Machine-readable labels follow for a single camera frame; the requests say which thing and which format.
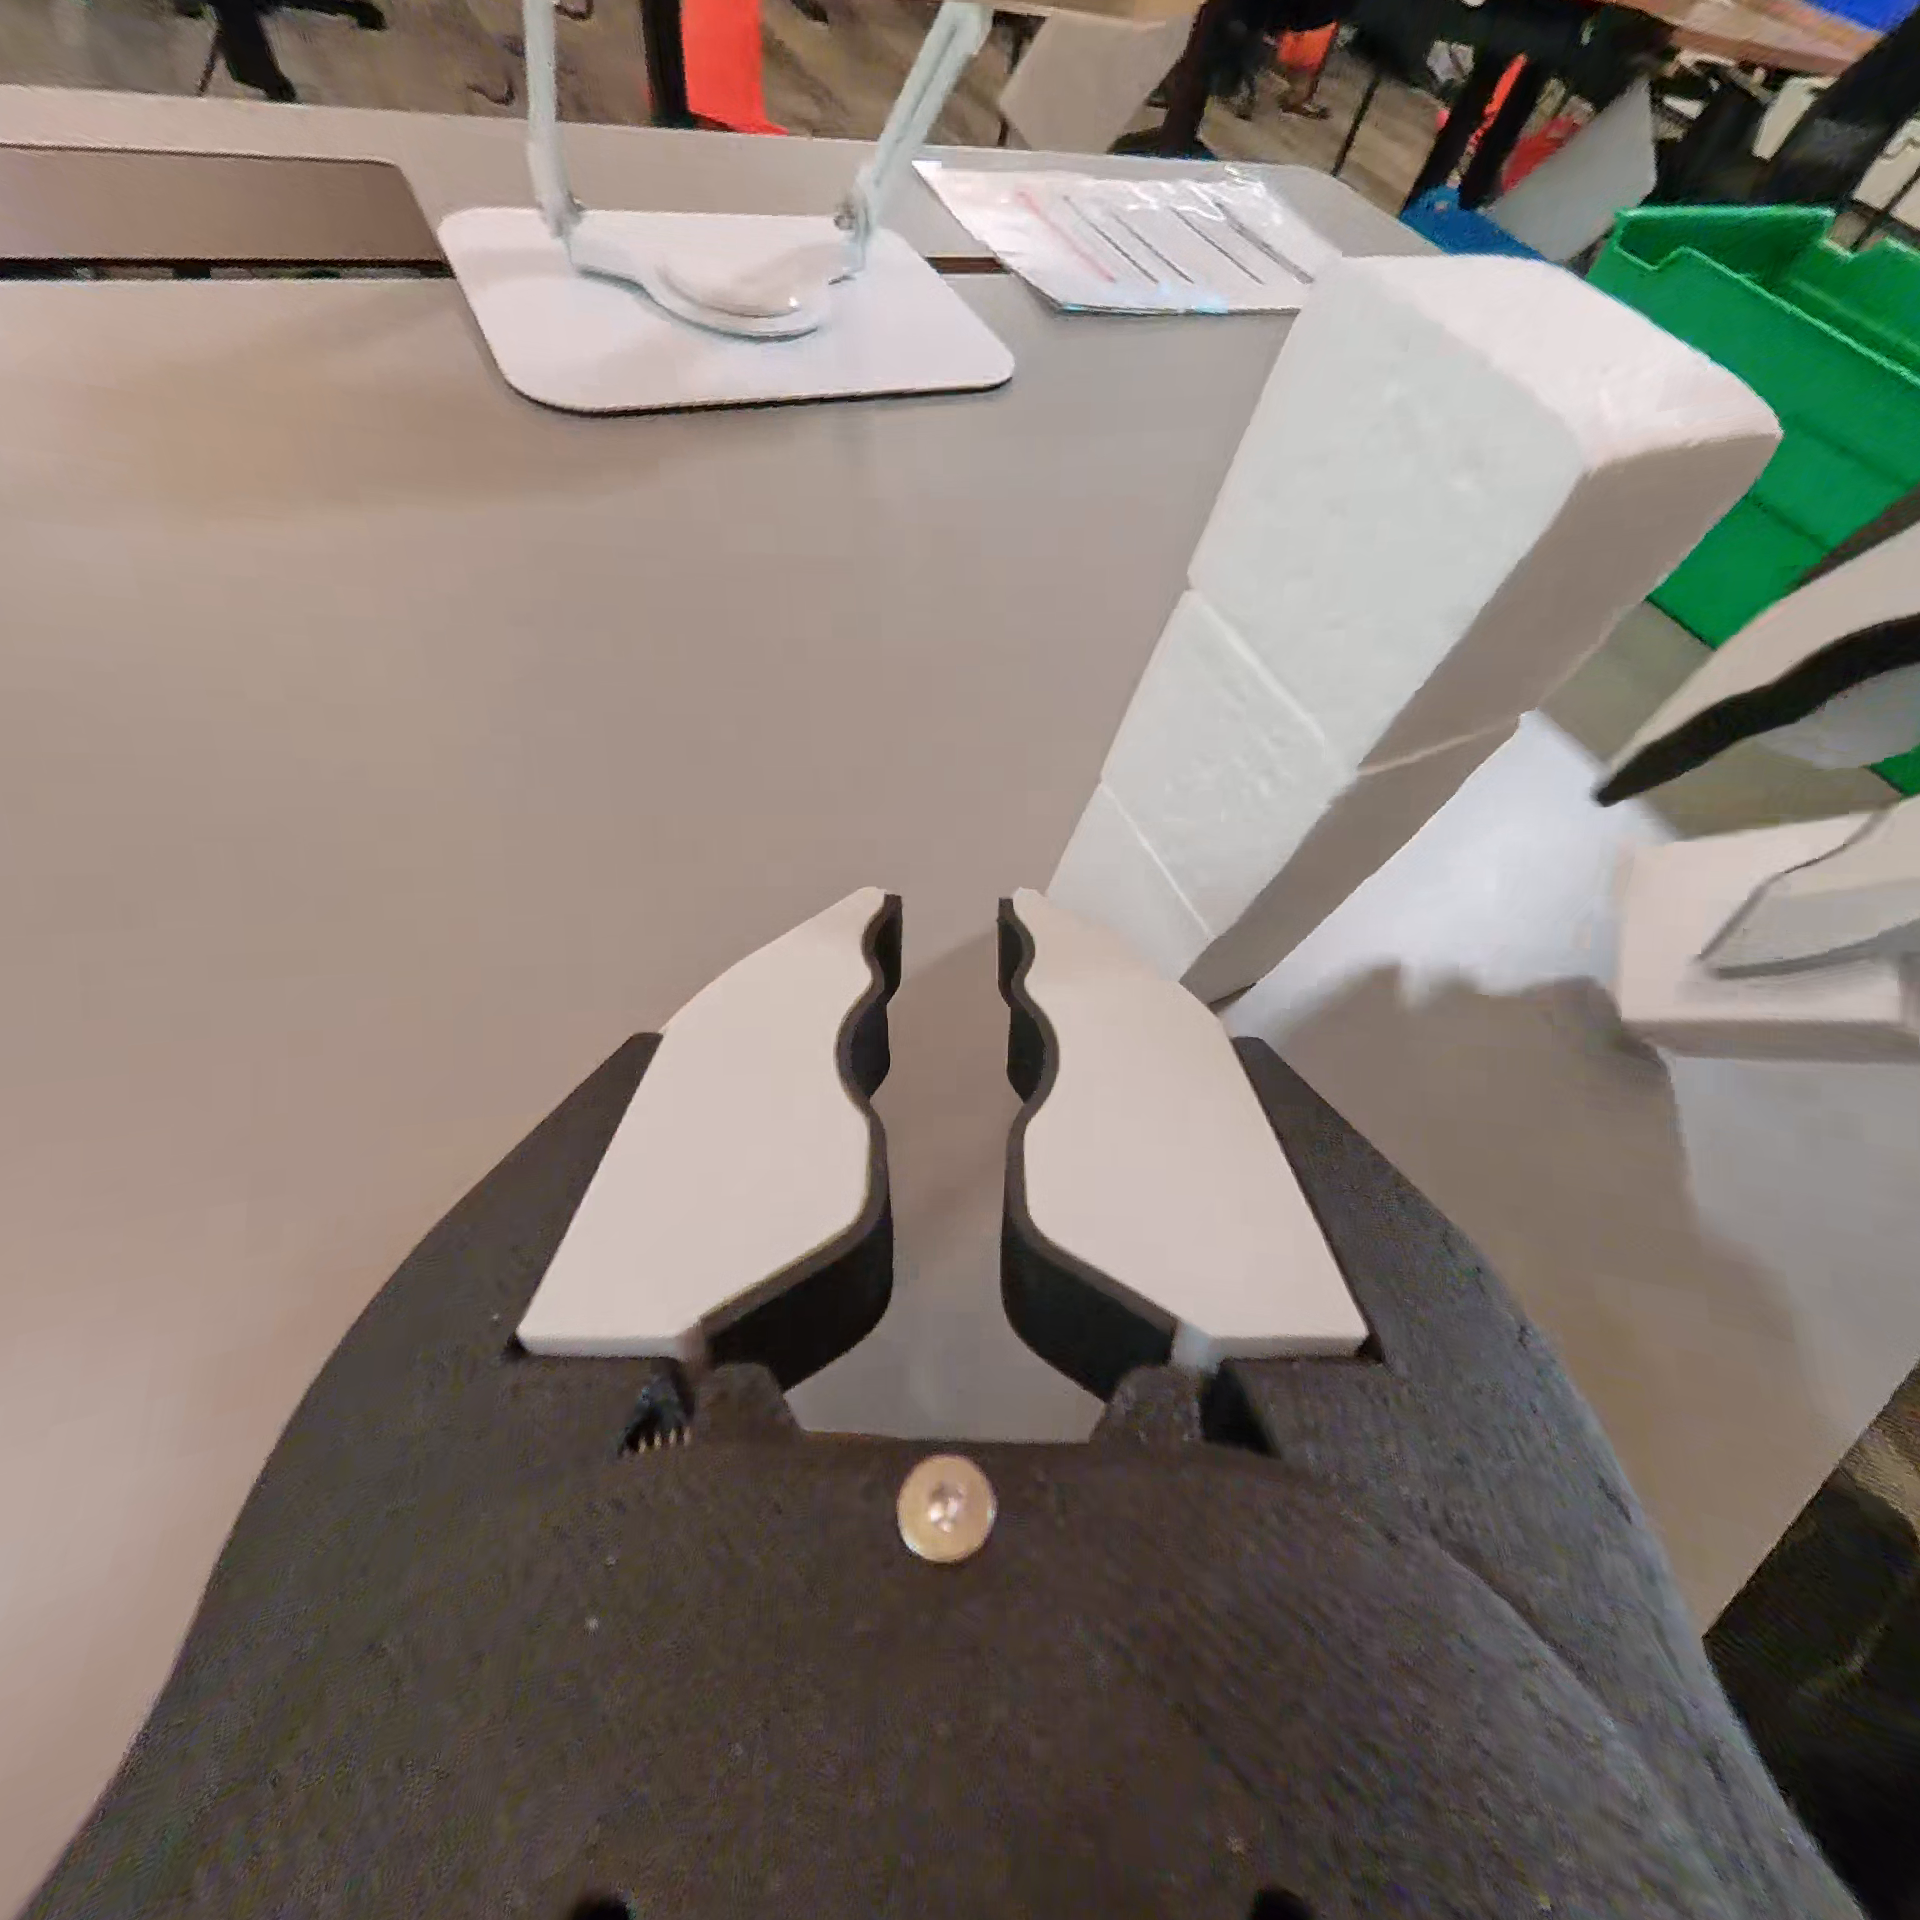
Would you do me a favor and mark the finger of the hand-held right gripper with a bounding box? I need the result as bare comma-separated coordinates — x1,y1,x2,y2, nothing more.
1594,529,1920,810
1696,800,1920,981

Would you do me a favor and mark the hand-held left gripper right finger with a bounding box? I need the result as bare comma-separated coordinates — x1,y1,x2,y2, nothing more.
994,889,1372,1391

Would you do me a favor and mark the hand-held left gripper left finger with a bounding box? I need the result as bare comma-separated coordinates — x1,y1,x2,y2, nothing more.
512,889,902,1391

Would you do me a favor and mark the small white foam block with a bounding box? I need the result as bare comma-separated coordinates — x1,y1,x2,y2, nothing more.
1046,780,1350,1006

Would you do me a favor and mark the medium white foam block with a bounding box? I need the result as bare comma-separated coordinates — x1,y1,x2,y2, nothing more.
1100,589,1518,919

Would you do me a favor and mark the large white foam block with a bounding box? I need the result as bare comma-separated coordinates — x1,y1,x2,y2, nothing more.
1185,255,1782,773

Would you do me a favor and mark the grey desk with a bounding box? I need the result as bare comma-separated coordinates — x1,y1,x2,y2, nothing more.
0,85,1920,1907

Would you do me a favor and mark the green plastic bin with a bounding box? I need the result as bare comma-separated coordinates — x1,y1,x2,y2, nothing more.
1588,204,1920,797

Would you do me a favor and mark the white leaning board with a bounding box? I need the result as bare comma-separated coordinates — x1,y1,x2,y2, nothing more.
1485,75,1658,264
994,8,1195,153

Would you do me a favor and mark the blue plastic crate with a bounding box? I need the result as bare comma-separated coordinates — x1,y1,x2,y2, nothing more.
1399,183,1548,264

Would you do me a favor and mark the wooden background table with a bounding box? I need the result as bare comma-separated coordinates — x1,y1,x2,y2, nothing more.
1590,0,1877,78

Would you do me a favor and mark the laminated paper sheet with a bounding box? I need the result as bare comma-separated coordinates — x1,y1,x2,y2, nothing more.
912,156,1345,317

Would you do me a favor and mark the person's black trouser leg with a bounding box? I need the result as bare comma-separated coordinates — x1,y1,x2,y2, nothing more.
1711,1423,1920,1920

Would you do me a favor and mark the white metal stand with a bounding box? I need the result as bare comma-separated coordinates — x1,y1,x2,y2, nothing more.
514,0,992,340

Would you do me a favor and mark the red plastic chair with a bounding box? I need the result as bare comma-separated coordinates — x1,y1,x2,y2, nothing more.
683,0,789,135

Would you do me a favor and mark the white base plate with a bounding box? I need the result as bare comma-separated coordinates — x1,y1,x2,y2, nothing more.
434,206,1014,418

